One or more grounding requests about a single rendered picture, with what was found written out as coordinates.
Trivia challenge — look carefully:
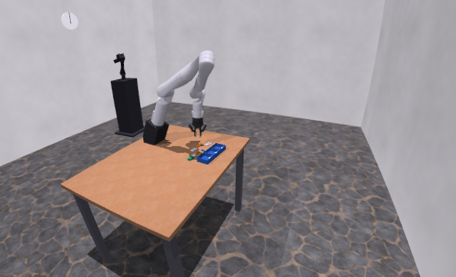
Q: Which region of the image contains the blue three-compartment bin rack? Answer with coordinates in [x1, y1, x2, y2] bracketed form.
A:
[196, 143, 226, 165]

